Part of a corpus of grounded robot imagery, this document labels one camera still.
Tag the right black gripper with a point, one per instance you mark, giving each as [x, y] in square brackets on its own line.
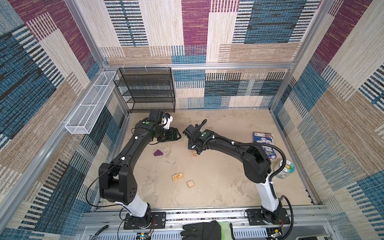
[190, 146]

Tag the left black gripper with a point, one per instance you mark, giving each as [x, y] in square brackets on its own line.
[172, 135]

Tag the dotted wood block front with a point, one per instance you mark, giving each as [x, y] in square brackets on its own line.
[177, 177]

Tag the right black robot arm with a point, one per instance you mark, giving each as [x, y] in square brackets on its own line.
[256, 164]

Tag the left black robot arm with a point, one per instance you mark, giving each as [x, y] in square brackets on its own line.
[117, 183]

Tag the purple triangular block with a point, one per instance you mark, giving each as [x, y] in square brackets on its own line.
[158, 153]

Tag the small square wood block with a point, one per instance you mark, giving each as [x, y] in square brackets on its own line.
[190, 184]

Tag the blue printed package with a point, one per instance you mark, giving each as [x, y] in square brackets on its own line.
[266, 138]

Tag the black and green glove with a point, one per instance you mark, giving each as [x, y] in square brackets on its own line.
[208, 231]

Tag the round tape tin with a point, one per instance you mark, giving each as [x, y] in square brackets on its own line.
[288, 170]

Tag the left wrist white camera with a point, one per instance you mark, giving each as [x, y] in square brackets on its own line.
[166, 121]

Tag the black wire shelf rack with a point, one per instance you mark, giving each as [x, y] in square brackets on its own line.
[145, 89]

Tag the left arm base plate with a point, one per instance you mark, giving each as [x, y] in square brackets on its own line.
[156, 220]

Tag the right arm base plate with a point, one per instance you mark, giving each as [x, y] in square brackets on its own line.
[260, 216]

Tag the white wire mesh basket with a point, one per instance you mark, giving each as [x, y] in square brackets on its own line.
[84, 118]

